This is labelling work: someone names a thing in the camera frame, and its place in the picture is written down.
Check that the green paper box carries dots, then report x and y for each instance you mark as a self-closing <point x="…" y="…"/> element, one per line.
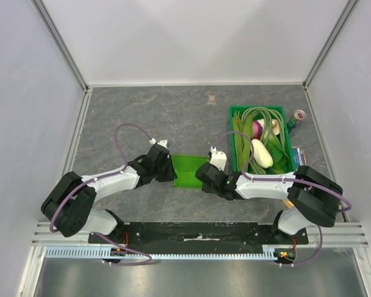
<point x="185" y="167"/>

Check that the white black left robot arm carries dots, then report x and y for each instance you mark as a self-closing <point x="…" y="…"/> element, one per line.
<point x="69" y="206"/>

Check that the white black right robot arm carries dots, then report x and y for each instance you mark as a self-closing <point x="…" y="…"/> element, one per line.
<point x="315" y="198"/>

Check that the blue small box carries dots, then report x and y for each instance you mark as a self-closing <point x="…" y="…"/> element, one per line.
<point x="299" y="156"/>

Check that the purple onion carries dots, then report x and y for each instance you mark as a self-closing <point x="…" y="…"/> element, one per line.
<point x="257" y="130"/>

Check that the white radish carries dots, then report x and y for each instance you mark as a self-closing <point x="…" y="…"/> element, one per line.
<point x="261" y="154"/>

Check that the green long beans bundle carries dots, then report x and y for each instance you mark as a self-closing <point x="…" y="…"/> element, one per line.
<point x="275" y="137"/>

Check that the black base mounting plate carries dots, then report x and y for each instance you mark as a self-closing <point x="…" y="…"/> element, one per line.
<point x="201" y="238"/>

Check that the green red drink can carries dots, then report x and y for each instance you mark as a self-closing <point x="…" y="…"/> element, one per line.
<point x="296" y="117"/>

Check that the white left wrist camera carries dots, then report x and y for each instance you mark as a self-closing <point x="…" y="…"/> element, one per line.
<point x="163" y="143"/>

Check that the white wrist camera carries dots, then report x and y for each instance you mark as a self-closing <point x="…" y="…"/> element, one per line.
<point x="163" y="143"/>
<point x="217" y="158"/>

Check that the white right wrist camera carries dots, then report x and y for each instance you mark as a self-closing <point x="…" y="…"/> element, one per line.
<point x="217" y="158"/>

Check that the light blue cable duct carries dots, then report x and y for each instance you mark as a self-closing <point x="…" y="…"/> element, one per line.
<point x="110" y="253"/>

